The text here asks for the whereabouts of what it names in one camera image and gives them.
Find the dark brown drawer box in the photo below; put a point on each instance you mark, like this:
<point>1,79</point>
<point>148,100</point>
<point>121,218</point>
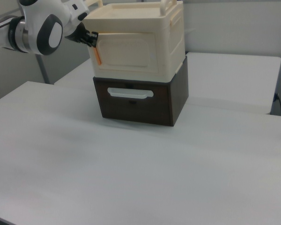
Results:
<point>140,107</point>

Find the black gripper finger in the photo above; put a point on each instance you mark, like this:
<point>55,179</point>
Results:
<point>94,34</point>
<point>91,42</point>

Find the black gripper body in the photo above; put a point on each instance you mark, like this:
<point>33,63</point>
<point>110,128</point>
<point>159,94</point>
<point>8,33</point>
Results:
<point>78,35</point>

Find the cream plastic cabinet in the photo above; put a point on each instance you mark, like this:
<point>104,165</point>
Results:
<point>135,25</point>

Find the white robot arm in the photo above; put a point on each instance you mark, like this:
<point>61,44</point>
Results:
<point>37,28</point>

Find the orange door latch strip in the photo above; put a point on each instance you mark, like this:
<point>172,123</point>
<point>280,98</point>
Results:
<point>98,55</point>

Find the cream cabinet door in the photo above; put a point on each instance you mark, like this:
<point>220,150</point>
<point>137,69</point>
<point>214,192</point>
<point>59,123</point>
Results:
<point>128,51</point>

